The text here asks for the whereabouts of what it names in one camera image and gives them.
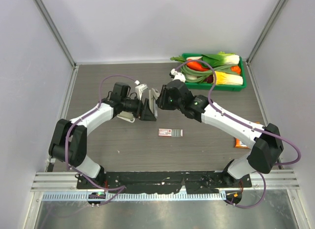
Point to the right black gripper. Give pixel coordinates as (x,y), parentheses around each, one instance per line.
(162,100)

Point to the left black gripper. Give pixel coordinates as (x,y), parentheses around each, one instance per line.
(144,112)

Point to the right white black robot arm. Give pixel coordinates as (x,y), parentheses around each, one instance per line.
(265,147)

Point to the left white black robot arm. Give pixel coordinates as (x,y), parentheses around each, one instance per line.
(69,140)

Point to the green long beans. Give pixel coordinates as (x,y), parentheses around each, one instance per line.
(194,76)

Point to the green plastic tray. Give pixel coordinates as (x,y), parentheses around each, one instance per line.
(210,80)

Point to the yellow napa cabbage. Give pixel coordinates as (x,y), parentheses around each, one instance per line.
(223,78)

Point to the white green bok choy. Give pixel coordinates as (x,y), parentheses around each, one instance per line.
(221,59)

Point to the small orange carrot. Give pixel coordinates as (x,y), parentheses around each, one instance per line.
(236,69)

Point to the orange candy bag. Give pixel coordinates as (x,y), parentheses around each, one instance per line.
(240,143)

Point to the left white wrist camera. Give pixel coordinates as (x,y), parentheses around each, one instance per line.
(140,88)

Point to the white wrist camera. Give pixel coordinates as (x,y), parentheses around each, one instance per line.
(140,88)
(175,75)

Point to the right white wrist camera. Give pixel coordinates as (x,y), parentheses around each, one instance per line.
(175,75)

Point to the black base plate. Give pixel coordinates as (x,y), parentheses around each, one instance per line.
(164,182)

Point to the aluminium front rail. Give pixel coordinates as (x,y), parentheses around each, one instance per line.
(282,179)

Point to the white slotted cable duct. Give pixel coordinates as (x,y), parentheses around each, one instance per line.
(93,196)

